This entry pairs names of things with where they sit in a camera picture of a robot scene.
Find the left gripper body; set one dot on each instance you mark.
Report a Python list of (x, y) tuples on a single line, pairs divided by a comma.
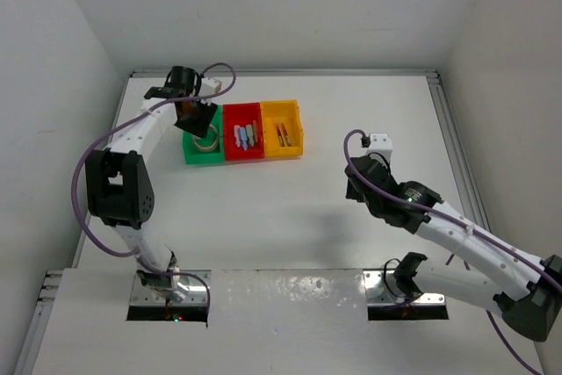
[(198, 114)]

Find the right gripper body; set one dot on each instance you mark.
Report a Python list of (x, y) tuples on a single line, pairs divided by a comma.
[(371, 205)]

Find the beige masking tape roll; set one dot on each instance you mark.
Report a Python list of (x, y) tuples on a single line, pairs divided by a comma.
[(208, 143)]

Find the orange pen cap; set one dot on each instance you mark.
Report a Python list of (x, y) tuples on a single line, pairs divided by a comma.
[(255, 132)]

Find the pink gel pen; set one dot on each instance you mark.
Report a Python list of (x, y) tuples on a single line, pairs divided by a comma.
[(280, 136)]

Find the red gel pen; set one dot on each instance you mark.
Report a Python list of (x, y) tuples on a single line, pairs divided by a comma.
[(287, 135)]

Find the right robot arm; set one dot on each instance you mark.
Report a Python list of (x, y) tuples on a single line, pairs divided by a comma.
[(523, 289)]

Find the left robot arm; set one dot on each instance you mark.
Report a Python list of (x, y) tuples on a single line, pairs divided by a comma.
[(119, 190)]

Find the green plastic bin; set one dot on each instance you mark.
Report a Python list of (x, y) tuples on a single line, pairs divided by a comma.
[(195, 157)]

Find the red plastic bin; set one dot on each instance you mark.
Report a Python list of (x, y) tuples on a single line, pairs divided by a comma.
[(242, 115)]

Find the yellow plastic bin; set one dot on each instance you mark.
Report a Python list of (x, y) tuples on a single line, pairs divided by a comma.
[(283, 134)]

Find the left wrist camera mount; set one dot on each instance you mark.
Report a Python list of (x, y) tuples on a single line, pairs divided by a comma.
[(210, 86)]

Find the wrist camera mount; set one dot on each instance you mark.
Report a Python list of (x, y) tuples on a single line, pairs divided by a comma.
[(210, 86), (379, 144)]

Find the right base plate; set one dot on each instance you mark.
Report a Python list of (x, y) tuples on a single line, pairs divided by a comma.
[(381, 291)]

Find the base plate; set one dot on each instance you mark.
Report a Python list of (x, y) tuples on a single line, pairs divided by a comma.
[(153, 290), (381, 291)]

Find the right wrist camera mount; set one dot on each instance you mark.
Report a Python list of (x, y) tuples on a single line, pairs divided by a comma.
[(379, 144)]

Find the left base plate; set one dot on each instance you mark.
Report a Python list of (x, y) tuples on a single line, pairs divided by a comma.
[(153, 290)]

